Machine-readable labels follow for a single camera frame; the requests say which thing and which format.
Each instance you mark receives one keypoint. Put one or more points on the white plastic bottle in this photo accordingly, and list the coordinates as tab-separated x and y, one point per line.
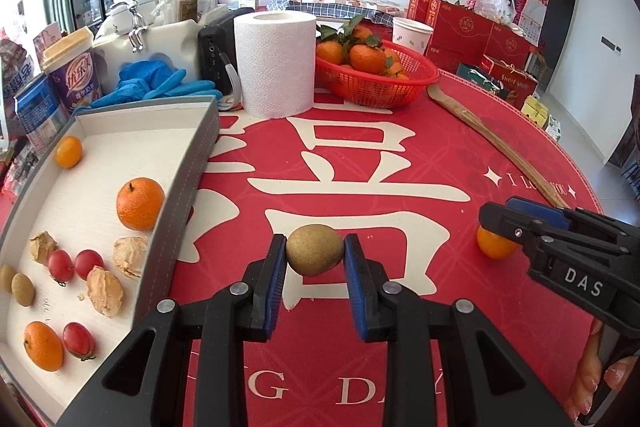
212	4

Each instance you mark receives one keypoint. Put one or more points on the grey tray with white lining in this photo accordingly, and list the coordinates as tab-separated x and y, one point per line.
115	147

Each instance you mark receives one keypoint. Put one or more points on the long wooden stick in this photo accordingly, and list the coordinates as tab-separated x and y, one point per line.
475	122

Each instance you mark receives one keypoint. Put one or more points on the brown kiwi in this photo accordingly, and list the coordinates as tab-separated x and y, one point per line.
315	251
22	289

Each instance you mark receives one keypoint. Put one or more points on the checkered cloth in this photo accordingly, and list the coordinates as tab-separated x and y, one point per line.
340	2

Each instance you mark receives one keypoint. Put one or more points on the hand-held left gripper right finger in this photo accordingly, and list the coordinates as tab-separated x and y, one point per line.
352	287

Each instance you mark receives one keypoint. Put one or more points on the clear plastic bag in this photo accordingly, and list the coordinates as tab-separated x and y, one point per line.
495	7

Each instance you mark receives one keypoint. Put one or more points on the pile of snack packets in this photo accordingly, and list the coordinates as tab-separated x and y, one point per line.
15	72

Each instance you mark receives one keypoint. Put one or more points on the white desk calendar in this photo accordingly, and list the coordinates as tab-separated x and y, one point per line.
532	17

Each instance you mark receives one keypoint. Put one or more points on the blue rubber gloves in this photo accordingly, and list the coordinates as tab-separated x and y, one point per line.
135	82

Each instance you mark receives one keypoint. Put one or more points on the yellow green carton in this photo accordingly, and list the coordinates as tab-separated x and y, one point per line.
537	114

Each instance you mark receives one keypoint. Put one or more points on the blue snack box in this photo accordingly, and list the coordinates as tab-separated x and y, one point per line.
42	112

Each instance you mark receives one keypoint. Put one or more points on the red plastic basket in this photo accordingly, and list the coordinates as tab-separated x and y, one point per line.
380	89

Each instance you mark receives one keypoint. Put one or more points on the dark green gift box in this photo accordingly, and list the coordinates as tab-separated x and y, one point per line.
472	74

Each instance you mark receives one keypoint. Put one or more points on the large orange tangerine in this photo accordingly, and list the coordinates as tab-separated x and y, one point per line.
140	203
44	346

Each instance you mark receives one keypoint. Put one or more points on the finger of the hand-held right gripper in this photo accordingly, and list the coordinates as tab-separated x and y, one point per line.
540	209
505	219

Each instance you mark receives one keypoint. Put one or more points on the red printed table mat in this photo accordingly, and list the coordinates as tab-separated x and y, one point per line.
450	167

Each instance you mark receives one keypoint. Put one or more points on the person's right hand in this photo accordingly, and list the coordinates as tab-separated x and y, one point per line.
587	372

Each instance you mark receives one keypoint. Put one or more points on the purple milk tea cup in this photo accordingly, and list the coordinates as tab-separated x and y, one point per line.
75	77

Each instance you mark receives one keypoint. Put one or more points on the white ceramic container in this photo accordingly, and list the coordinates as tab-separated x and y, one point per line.
170	42

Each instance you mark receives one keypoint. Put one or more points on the white paper cup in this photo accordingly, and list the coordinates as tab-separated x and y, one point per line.
412	39

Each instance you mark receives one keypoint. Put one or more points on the pile of leafy tangerines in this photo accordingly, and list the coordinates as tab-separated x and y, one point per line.
365	57

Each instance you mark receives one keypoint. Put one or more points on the white paper towel roll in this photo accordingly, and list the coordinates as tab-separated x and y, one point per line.
275	67

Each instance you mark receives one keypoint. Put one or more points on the large red gift box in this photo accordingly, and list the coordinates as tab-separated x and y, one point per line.
460	37

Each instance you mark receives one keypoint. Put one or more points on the dried husk physalis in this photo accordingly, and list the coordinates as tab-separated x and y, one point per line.
105	292
130	255
42	247

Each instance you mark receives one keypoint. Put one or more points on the white lidded teapot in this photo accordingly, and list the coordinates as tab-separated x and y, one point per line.
117	19

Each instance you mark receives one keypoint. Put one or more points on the red cherry tomato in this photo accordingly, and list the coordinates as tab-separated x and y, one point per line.
60	264
89	263
79	341

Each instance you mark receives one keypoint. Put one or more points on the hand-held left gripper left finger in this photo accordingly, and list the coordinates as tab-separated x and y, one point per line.
274	287

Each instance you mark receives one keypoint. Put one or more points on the black portable speaker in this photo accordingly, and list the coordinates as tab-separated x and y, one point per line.
210	47

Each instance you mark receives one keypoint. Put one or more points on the small smooth orange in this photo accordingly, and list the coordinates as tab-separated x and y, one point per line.
492	249
68	152

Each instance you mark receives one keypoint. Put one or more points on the brown bottle with black cap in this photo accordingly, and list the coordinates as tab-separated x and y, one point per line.
186	7

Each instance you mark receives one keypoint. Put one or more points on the narrow red box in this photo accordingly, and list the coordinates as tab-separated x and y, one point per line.
420	7

